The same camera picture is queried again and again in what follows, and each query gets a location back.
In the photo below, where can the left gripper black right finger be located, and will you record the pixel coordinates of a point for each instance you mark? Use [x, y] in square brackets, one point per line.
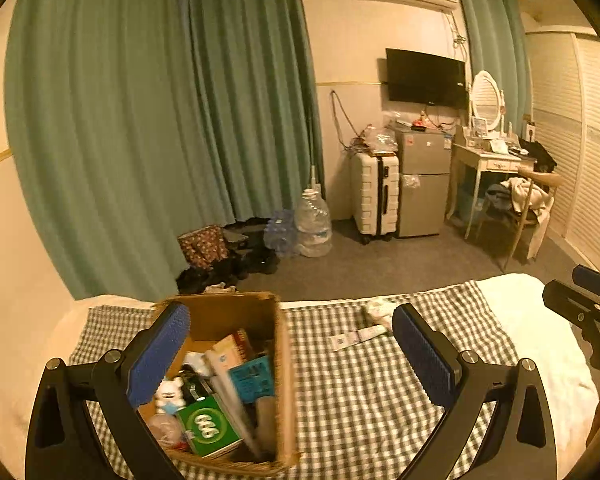
[519, 442]

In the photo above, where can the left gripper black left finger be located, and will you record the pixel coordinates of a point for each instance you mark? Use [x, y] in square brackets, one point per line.
[62, 441]

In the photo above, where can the blue and white box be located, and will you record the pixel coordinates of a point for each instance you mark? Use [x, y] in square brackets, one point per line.
[253, 380]

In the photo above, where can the white fluffy blanket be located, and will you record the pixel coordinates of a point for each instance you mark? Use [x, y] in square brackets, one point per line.
[545, 337]

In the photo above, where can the wooden chair with clothes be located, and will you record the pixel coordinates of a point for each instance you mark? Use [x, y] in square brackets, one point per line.
[524, 202]

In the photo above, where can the green 999 medicine box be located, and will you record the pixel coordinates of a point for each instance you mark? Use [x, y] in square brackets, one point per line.
[207, 430]

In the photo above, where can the green checkered cloth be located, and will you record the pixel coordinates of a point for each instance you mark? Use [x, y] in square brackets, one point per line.
[361, 411]

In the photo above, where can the brown cardboard box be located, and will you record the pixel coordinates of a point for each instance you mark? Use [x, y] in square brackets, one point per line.
[227, 330]

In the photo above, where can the white dressing table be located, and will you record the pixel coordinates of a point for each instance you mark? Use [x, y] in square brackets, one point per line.
[482, 162]

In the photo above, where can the crumpled white cloth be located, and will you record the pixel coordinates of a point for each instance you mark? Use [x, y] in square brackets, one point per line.
[380, 312]

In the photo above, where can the white cream tube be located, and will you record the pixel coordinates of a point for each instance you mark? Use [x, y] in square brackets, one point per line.
[349, 339]

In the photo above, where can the white louvered wardrobe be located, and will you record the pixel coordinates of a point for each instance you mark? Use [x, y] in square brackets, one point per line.
[565, 82]

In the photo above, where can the white oval vanity mirror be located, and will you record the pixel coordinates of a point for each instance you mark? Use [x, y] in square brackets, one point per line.
[487, 105]

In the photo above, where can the silver mini fridge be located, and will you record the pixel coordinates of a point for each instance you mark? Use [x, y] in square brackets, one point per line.
[425, 166]

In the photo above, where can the floral patterned bag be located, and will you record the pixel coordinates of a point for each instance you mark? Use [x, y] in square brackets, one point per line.
[204, 247]

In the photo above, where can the white hard suitcase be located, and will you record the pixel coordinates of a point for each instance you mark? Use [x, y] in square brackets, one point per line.
[375, 194]

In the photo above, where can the green window curtain right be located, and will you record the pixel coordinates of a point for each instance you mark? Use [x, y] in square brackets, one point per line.
[497, 44]

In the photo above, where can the large clear water jug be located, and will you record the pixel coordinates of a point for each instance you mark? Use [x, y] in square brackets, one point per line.
[313, 224]

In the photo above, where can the blue crushed water bottle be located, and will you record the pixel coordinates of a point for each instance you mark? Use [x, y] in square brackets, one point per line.
[280, 234]

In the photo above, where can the large green curtain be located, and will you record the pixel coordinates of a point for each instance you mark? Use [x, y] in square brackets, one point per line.
[135, 121]

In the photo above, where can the black wall television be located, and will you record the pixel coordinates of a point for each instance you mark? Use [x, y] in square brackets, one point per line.
[427, 79]

